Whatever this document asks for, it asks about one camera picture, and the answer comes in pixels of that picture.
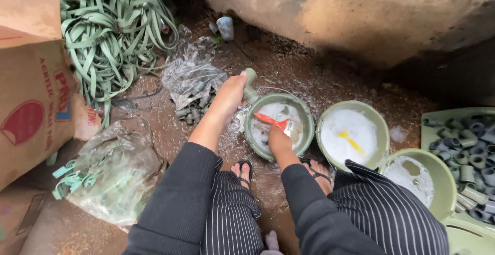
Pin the small cardboard box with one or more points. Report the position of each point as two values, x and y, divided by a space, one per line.
15 220

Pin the grey blue pipe cap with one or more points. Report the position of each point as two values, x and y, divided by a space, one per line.
225 27

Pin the black sandal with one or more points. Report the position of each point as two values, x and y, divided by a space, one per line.
246 168
321 176

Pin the green plastic tray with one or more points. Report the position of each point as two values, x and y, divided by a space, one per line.
468 235

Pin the green pipe fitting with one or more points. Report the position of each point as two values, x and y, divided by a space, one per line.
250 89

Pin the plastic bag of green scraps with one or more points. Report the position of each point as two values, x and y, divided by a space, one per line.
116 177

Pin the large printed cardboard box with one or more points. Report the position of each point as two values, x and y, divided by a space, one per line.
31 92

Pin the person's left hand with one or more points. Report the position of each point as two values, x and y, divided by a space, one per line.
227 94

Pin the green bucket full of foam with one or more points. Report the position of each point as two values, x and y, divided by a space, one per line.
348 131

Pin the small grey pipe piece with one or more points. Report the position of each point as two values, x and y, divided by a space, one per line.
213 27

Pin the clear crumpled plastic bag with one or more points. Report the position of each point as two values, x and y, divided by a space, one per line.
191 73

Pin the black left sandal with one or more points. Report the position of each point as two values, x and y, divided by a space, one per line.
246 168

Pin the person's right foot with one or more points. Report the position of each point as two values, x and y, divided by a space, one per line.
319 170

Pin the green bucket with soapy water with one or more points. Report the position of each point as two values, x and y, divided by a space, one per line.
437 170

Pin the person's left fingers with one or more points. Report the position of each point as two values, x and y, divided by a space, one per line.
242 85

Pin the pile of grey pipe fittings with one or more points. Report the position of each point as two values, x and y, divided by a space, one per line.
473 158

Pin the heap of small grey pipe pieces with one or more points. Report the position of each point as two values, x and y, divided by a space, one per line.
193 112

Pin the person's right hand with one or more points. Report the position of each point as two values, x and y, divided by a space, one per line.
280 142

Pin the person's right fingers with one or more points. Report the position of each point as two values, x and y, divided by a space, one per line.
279 128

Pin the person's foot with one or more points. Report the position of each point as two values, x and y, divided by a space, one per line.
239 173
319 170

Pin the person's striped trousers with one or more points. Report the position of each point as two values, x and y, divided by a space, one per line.
386 216

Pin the person's left foot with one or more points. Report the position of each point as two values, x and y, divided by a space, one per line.
239 173

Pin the black right sandal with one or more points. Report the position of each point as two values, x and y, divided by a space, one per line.
321 176

